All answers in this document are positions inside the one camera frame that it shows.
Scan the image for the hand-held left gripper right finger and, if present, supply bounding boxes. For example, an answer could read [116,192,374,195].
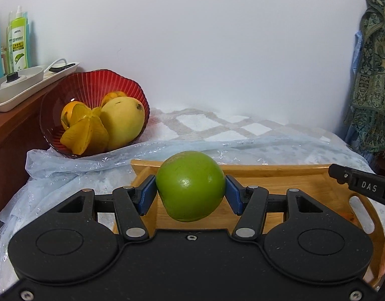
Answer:
[224,176,326,241]

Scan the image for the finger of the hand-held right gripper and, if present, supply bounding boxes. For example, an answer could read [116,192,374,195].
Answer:
[329,164,353,192]

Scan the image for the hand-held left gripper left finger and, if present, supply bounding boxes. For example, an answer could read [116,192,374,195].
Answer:
[56,176,157,242]

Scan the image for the wooden tray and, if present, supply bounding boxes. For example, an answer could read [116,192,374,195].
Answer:
[113,159,385,289]

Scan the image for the green apple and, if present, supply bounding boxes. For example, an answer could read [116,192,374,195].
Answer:
[155,151,226,222]

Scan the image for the yellow mango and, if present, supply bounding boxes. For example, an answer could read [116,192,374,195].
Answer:
[100,97,145,151]

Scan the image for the yellow starfruit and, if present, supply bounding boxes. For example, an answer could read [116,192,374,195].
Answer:
[60,103,110,156]

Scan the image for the green patterned shawl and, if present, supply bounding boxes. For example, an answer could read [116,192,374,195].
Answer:
[344,0,385,161]

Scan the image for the orange in bowl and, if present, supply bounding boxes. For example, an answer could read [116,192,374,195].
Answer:
[61,100,84,130]
[101,91,128,107]

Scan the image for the light blue striped shirt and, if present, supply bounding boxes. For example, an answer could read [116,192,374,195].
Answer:
[351,31,364,80]

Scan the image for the red ribbed bowl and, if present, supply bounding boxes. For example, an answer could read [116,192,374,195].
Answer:
[40,69,150,158]

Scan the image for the brown wooden cabinet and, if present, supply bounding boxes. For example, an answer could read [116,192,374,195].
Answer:
[0,66,86,217]

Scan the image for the white plastic tray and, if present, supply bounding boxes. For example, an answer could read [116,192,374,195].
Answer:
[0,66,46,113]

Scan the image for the green bottle with white cap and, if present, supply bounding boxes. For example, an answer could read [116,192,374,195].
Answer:
[8,6,30,72]

